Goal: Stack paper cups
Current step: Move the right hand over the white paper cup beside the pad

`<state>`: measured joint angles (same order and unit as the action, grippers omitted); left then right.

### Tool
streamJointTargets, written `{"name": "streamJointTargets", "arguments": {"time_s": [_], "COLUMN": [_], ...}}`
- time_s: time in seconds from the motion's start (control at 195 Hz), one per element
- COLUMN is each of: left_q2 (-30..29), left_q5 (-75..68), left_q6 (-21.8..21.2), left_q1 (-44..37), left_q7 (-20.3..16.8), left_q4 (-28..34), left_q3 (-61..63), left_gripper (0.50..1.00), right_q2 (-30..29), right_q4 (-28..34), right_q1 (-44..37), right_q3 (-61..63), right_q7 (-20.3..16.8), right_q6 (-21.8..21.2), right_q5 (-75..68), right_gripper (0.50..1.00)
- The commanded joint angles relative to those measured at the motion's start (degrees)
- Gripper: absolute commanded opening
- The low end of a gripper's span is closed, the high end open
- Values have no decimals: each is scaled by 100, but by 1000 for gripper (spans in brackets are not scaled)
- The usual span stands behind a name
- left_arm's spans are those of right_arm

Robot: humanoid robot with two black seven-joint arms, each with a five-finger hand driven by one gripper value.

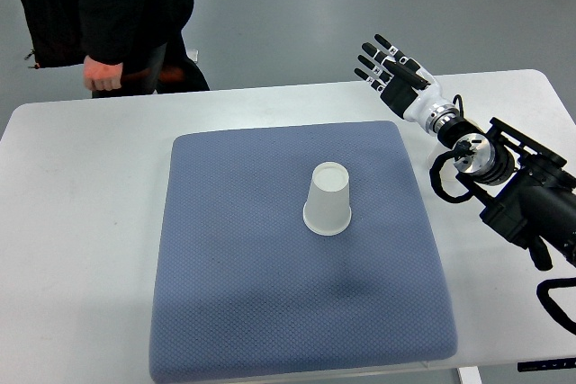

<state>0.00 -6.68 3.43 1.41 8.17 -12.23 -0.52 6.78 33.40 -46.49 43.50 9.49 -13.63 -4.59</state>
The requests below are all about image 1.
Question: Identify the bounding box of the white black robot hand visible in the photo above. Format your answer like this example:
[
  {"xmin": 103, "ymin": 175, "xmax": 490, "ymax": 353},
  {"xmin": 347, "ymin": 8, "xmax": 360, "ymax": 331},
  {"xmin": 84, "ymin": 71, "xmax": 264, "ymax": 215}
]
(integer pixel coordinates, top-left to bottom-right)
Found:
[{"xmin": 354, "ymin": 34, "xmax": 456, "ymax": 123}]

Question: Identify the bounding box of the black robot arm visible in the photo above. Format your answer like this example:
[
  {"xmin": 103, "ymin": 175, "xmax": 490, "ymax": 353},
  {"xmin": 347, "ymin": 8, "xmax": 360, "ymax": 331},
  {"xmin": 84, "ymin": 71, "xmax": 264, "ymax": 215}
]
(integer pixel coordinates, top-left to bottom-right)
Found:
[{"xmin": 355, "ymin": 35, "xmax": 575, "ymax": 271}]

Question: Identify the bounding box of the person's bare hand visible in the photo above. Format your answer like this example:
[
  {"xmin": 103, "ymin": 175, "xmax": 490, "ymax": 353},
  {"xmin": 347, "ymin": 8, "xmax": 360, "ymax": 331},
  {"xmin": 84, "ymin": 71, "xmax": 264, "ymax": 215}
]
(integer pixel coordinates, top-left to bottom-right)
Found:
[{"xmin": 83, "ymin": 56, "xmax": 123, "ymax": 92}]

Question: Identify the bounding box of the white paper cup on mat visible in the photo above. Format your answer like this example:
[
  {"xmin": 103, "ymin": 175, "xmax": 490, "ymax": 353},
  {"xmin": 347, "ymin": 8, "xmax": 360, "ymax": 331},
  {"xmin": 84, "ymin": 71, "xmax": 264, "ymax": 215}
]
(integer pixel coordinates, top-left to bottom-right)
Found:
[{"xmin": 302, "ymin": 162, "xmax": 352, "ymax": 237}]

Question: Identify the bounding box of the upper metal floor plate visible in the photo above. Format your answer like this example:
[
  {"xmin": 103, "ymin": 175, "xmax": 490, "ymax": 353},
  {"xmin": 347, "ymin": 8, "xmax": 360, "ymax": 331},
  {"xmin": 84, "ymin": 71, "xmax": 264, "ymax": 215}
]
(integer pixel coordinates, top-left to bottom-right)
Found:
[{"xmin": 186, "ymin": 49, "xmax": 198, "ymax": 63}]

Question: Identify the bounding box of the blue quilted cushion mat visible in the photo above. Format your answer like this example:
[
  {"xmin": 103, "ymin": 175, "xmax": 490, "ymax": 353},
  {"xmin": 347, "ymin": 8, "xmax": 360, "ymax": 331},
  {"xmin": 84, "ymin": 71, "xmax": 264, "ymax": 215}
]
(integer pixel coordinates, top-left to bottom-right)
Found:
[{"xmin": 149, "ymin": 121, "xmax": 457, "ymax": 383}]

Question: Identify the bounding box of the person in black jacket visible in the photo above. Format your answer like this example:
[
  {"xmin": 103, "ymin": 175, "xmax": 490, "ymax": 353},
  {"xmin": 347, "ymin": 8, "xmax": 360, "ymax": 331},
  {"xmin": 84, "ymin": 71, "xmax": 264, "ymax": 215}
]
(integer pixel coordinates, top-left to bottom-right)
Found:
[{"xmin": 21, "ymin": 0, "xmax": 209, "ymax": 98}]

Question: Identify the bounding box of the white table leg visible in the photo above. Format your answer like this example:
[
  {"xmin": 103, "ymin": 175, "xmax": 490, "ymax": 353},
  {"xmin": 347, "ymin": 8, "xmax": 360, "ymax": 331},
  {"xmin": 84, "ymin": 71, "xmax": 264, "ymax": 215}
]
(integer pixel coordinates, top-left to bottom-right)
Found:
[{"xmin": 457, "ymin": 366, "xmax": 482, "ymax": 384}]

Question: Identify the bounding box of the black table control panel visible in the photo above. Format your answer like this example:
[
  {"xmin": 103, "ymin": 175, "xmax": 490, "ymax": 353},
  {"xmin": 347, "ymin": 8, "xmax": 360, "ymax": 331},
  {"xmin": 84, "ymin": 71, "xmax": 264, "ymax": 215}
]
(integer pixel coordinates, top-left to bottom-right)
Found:
[{"xmin": 517, "ymin": 357, "xmax": 576, "ymax": 372}]

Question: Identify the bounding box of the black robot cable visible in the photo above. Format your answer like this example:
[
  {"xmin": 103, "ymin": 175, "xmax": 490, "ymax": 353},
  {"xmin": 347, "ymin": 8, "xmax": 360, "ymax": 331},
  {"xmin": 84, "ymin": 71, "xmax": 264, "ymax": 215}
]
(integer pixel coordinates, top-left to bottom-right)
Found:
[{"xmin": 535, "ymin": 277, "xmax": 576, "ymax": 340}]

